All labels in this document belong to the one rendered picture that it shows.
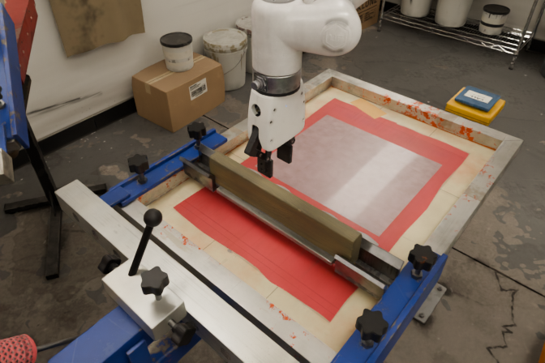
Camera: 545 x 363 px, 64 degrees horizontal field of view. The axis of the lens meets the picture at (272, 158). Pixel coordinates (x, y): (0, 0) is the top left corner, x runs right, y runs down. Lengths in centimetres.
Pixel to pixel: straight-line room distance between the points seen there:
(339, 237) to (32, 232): 192
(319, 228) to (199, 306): 25
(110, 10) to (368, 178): 207
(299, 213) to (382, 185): 29
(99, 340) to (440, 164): 82
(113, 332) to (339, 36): 52
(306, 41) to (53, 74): 229
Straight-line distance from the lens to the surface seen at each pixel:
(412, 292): 79
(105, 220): 85
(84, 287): 214
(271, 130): 68
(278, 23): 61
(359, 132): 118
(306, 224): 80
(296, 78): 66
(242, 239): 88
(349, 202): 97
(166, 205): 98
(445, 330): 199
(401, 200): 100
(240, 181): 87
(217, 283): 78
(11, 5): 181
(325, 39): 61
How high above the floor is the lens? 162
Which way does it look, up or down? 39 degrees down
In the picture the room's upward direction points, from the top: straight up
